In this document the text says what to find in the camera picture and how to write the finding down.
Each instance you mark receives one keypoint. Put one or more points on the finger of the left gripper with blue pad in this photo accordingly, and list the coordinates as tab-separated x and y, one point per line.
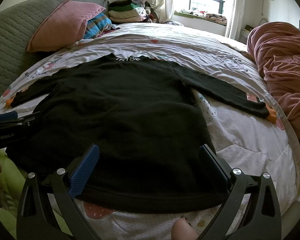
9	118

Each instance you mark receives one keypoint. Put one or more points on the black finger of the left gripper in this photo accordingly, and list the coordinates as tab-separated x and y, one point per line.
25	120

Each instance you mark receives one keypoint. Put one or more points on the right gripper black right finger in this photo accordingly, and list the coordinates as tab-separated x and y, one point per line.
262	217

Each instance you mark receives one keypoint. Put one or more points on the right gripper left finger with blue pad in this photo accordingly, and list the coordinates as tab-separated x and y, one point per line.
36	220

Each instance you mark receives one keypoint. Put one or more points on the black long sleeve sweater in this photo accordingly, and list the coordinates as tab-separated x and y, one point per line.
143	116

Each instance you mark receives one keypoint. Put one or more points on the stack of folded clothes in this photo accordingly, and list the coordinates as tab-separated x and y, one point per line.
129	11

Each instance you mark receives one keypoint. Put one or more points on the right hand thumb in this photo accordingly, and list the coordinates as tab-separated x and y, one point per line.
181	230

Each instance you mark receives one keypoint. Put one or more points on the strawberry print bed quilt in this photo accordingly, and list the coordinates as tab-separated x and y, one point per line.
252	144

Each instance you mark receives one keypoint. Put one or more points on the grey quilted headboard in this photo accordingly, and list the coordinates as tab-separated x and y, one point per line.
17	25

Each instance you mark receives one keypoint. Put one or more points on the pink quilted pillow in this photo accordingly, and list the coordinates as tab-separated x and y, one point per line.
64	26

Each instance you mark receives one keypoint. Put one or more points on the blue striped folded cloth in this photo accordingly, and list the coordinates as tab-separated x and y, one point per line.
96	26

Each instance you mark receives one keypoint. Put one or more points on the pink rumpled blanket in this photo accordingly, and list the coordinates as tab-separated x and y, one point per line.
275	48

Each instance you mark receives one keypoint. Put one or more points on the white side desk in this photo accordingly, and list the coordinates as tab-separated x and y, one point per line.
244	33

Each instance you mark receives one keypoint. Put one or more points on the items on window sill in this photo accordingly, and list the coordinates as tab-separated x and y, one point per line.
217	18

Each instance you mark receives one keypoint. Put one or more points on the white curtain right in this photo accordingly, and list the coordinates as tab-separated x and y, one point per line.
234	11

